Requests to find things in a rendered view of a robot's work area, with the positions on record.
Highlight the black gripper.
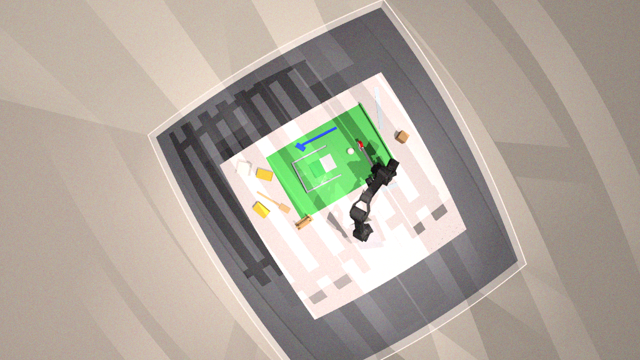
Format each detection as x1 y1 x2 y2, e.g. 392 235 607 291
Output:
365 172 397 187

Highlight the brown cube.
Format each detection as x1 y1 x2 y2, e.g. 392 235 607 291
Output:
395 130 410 144

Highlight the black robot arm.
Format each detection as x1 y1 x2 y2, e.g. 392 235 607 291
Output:
349 158 400 242

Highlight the yellow rectangular block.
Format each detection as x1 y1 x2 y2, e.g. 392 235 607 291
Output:
256 168 273 182
253 202 270 218

